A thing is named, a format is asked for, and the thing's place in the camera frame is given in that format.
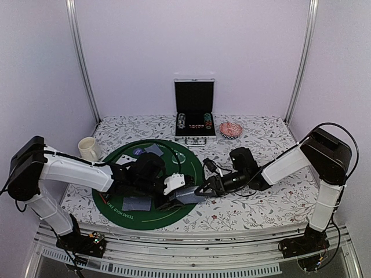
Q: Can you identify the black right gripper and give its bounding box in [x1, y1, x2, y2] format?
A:
[195, 170, 248, 197]

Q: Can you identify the blue playing card deck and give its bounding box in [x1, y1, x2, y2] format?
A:
[144, 144, 163, 157]

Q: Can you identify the purple small blind button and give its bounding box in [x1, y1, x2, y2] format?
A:
[133, 148, 143, 156]

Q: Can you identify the face up playing card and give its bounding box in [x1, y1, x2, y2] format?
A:
[116, 155, 137, 165]

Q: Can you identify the triangular all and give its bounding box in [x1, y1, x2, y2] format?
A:
[99, 193, 111, 204]

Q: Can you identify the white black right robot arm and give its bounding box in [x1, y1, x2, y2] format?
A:
[195, 127, 352, 253]

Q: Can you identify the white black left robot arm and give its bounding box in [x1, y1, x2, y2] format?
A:
[4, 136, 186, 251]

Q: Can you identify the clear dealer button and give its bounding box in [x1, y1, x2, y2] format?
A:
[172, 152, 186, 164]

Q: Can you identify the green round poker mat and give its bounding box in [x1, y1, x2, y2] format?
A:
[92, 140, 202, 231]

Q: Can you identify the red blue patterned bowl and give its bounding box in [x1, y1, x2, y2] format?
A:
[219, 122, 243, 140]

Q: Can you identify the red dice row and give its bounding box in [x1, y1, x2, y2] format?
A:
[188, 125, 204, 129]

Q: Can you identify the right poker chip row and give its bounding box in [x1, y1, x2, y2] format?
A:
[203, 113, 212, 129]

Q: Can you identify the poker chip row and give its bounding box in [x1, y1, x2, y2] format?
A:
[203, 113, 212, 129]
[177, 113, 186, 129]

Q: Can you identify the aluminium poker chip case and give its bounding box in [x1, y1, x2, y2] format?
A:
[174, 78, 216, 147]

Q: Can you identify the left poker chip row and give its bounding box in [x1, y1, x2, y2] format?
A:
[177, 113, 186, 129]

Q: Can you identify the floral white tablecloth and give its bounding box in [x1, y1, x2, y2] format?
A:
[61, 115, 318, 232]

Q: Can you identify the cream ceramic mug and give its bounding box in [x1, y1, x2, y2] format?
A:
[78, 137, 101, 162]

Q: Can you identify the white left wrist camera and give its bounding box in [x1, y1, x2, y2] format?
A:
[163, 173, 194, 196]

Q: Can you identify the front aluminium rail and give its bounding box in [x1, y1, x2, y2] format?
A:
[27, 224, 363, 278]

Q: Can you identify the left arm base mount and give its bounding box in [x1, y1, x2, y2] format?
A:
[56, 218, 107, 258]

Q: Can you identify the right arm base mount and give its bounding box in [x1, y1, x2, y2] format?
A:
[278, 225, 330, 272]

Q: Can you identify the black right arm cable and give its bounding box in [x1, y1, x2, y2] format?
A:
[202, 122, 360, 197]

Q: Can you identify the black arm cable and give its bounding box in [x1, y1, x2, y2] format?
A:
[0, 144, 186, 195]
[202, 122, 360, 197]

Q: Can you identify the right aluminium frame post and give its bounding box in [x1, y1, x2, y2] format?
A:
[285, 0, 319, 125]

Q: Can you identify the aluminium frame post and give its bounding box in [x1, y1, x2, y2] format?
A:
[66, 0, 101, 125]
[285, 0, 319, 125]

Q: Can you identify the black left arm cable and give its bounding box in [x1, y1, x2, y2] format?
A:
[0, 144, 186, 195]

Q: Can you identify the left aluminium frame post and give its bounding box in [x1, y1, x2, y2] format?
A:
[66, 0, 101, 125]

